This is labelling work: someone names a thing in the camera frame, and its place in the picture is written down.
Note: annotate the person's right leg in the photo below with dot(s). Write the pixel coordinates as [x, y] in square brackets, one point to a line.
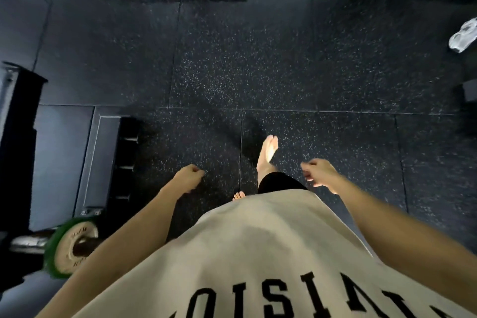
[266, 157]

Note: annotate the person's left forearm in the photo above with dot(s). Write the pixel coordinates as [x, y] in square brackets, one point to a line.
[126, 243]

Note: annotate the black rack upright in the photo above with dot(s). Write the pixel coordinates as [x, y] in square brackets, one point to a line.
[18, 142]

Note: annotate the black block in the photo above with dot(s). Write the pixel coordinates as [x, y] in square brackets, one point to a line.
[470, 90]

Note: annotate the black rack base with pegs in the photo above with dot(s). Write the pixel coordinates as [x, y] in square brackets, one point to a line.
[108, 165]

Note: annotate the black shorts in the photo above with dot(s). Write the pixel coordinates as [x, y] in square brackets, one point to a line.
[279, 181]

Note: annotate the person's left foot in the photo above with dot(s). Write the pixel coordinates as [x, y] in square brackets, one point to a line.
[239, 196]

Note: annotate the person's right fingers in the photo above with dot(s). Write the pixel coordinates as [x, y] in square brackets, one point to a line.
[308, 174]

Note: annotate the beige lettered t-shirt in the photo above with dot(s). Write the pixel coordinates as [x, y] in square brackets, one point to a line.
[257, 254]

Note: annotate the steel barbell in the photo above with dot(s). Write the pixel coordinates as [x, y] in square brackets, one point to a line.
[28, 244]

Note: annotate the person's right forearm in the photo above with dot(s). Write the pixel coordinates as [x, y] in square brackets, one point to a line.
[402, 239]

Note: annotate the person's right hand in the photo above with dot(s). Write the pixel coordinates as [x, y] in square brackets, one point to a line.
[323, 176]

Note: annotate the person's left hand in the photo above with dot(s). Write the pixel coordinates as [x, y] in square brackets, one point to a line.
[186, 180]

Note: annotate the person's left fingers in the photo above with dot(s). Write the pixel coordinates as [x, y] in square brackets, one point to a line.
[196, 174]

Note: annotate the white shoe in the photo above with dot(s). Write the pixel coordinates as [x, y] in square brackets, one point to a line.
[464, 35]

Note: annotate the green weight plate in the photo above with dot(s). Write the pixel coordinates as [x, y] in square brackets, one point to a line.
[56, 254]

